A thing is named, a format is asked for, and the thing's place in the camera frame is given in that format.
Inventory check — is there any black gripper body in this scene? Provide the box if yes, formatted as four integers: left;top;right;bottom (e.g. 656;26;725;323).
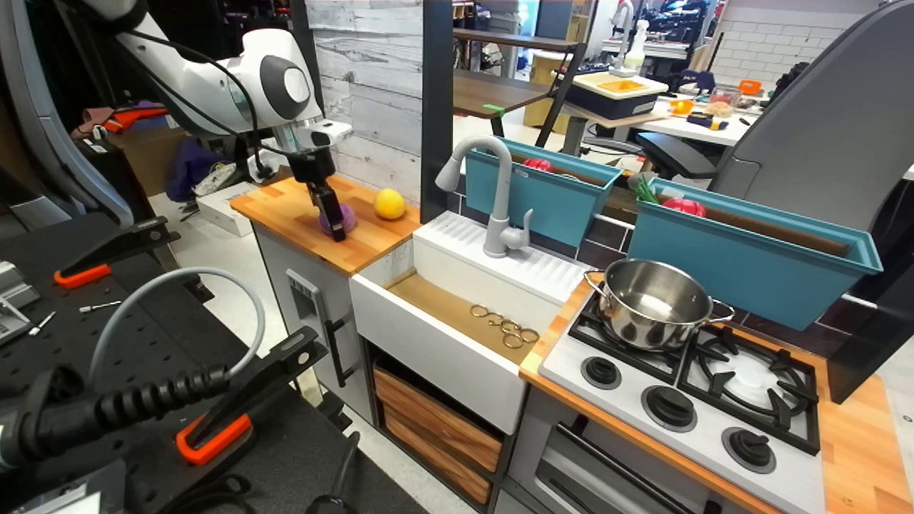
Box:
279;119;346;191

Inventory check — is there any purple toy ball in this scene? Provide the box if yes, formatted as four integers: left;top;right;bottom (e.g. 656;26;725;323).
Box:
319;206;356;239

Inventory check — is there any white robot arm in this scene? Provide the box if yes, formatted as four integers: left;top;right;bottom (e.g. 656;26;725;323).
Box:
76;0;351;239

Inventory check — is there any yellow lemon toy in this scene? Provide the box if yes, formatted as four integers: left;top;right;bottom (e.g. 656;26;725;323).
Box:
373;189;409;219

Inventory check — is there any grey toy faucet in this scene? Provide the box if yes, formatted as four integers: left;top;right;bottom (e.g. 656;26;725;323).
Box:
433;133;538;261

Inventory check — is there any white toy sink basin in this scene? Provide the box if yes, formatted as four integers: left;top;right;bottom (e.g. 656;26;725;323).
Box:
348;210;586;433

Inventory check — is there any toy stove top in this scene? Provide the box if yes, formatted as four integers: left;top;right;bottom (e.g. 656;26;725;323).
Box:
539;298;826;514

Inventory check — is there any left teal planter box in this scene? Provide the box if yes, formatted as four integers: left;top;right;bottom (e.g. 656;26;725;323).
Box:
453;137;619;257

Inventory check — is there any teal planter box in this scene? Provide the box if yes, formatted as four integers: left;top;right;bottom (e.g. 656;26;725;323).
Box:
629;179;882;331
453;137;619;257

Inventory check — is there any orange black clamp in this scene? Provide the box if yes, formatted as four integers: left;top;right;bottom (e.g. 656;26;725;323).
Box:
175;328;326;467

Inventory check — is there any orange clamp on board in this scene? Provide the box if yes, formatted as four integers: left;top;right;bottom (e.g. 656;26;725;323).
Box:
51;261;111;290

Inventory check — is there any black perforated table board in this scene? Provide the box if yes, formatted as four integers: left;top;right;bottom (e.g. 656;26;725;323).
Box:
0;213;418;514

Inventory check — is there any wooden drawer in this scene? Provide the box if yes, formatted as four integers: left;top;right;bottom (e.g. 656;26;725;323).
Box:
373;367;503;504

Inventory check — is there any steel pot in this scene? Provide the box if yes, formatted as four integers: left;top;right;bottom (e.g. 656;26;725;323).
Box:
583;257;735;350

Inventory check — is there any right teal planter box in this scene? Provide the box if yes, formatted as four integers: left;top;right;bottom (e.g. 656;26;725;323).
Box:
629;179;882;331

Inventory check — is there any grey office chair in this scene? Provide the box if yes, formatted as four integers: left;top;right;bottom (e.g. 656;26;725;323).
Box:
641;0;914;230

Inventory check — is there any black corrugated cable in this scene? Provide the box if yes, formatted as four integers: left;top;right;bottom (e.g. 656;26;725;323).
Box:
0;264;269;480

